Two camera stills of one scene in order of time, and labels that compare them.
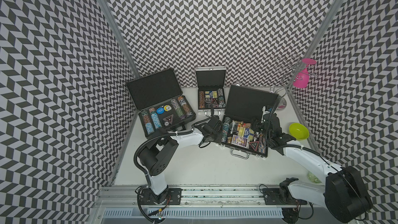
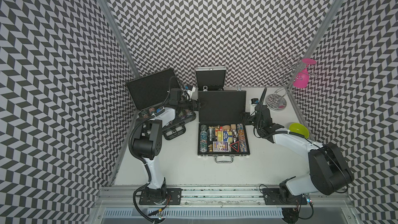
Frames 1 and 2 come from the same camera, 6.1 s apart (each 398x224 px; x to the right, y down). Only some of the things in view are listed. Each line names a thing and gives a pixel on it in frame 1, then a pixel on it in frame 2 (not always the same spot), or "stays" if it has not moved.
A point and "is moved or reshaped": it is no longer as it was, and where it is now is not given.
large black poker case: x=162 y=103 stays
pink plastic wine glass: x=301 y=80 stays
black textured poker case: x=243 y=105 is moved or reshaped
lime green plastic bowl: x=299 y=131 stays
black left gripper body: x=216 y=137 → x=185 y=105
